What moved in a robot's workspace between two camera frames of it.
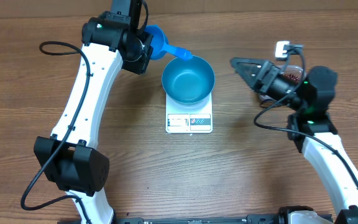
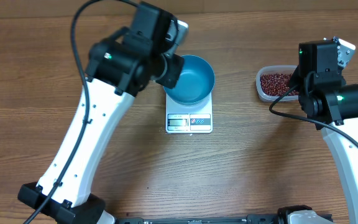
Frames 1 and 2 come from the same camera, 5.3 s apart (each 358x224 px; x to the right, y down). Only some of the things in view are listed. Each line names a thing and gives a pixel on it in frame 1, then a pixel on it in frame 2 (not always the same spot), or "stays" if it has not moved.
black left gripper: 140,68 -> 173,65
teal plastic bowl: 189,82 stays
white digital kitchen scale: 189,119 stays
